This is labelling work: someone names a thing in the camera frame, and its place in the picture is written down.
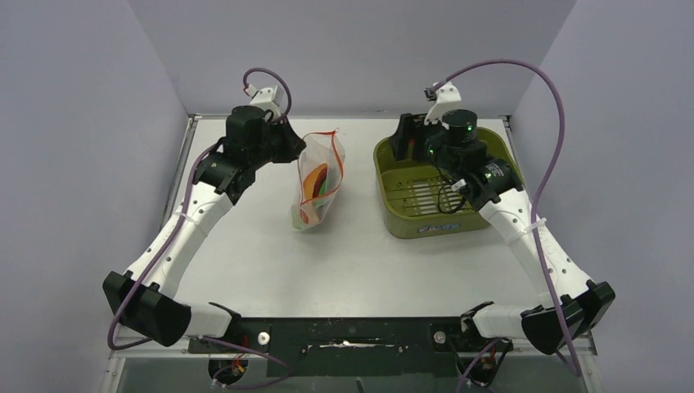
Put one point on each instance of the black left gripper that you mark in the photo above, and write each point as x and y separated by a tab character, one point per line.
293	145

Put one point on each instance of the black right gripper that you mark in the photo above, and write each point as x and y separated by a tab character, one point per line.
411	127

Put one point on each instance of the clear zip top bag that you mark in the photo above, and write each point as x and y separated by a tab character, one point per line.
322	147

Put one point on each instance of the green toy chili pepper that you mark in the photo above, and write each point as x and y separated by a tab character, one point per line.
325	184

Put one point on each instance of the olive green plastic tub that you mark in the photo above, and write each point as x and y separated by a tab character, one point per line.
423	211

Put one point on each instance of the green toy starfruit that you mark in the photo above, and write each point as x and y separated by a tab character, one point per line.
306	216

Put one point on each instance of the small red toy piece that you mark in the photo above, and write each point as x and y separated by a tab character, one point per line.
411	148

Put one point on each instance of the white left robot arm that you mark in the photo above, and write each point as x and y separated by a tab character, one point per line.
143	297

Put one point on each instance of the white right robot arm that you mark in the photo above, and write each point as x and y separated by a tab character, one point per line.
571	303

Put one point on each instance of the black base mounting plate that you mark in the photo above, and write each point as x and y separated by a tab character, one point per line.
356	347

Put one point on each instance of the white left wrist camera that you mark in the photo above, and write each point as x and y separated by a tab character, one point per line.
267	99

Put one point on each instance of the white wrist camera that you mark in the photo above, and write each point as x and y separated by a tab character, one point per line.
444	99
267	99

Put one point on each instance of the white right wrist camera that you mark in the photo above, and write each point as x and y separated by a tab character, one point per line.
444	99

